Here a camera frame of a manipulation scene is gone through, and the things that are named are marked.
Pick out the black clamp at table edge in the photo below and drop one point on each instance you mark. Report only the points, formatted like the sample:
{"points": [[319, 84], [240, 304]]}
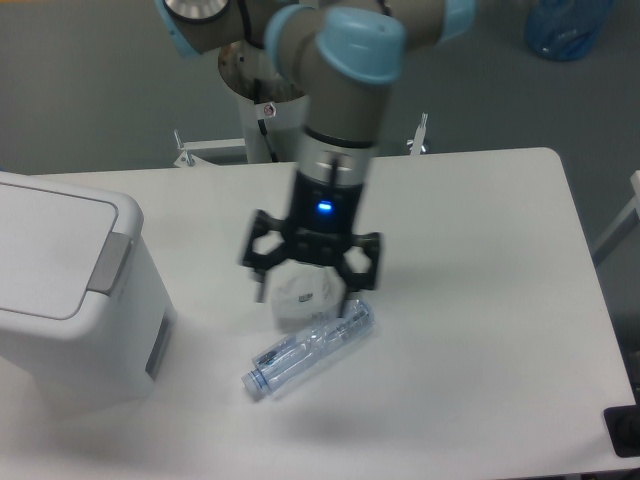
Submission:
{"points": [[623, 427]]}

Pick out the white pedestal foot right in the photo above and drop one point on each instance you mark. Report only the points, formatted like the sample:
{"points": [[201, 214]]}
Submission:
{"points": [[418, 144]]}

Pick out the white pedestal foot left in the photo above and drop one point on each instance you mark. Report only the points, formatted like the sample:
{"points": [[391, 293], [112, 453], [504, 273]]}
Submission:
{"points": [[209, 152]]}

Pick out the crumpled white plastic wrapper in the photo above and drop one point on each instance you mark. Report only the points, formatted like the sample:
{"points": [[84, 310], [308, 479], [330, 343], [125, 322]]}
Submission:
{"points": [[308, 294]]}

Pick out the white pedestal foot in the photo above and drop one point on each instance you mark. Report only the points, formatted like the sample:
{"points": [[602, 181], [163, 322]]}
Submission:
{"points": [[418, 144], [209, 152]]}

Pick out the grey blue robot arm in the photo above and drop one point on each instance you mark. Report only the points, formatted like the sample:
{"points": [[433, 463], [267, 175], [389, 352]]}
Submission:
{"points": [[345, 57]]}

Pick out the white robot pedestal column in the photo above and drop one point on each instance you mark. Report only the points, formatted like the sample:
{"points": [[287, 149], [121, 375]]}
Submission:
{"points": [[271, 109]]}

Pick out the clear plastic bottle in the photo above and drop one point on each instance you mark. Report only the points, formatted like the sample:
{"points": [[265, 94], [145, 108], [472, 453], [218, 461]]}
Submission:
{"points": [[298, 353]]}

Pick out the white furniture frame right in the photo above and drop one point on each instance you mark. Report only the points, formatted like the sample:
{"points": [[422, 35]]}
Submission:
{"points": [[620, 227]]}

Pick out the white trash can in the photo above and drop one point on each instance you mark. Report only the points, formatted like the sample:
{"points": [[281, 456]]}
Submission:
{"points": [[82, 302]]}

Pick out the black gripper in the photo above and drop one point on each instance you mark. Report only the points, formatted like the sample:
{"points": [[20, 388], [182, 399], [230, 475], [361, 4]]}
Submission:
{"points": [[318, 230]]}

